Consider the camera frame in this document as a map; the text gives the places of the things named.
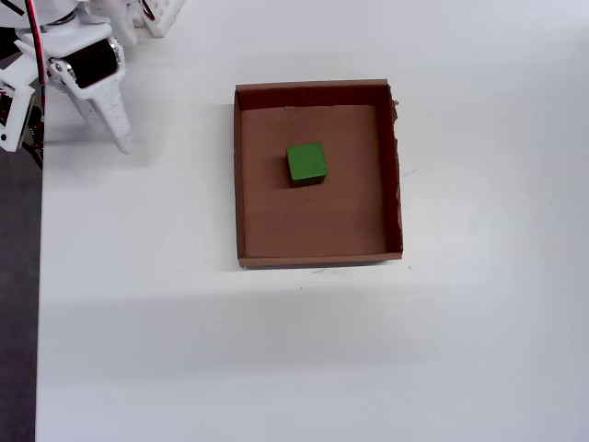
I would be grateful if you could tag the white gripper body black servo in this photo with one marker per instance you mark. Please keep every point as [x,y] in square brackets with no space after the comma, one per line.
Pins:
[94,64]

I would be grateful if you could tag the green cube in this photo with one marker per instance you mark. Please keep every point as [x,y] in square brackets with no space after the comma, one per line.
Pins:
[306,161]

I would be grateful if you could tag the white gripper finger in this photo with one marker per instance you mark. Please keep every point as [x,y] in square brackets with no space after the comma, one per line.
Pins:
[117,119]
[64,80]

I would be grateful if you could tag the brown cardboard box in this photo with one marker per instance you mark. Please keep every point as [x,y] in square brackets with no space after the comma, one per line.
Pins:
[322,221]

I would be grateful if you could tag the wrist camera on white plate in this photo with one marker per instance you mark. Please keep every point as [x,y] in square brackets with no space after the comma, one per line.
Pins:
[18,106]

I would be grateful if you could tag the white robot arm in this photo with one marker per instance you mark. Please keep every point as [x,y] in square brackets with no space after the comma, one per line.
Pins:
[106,23]

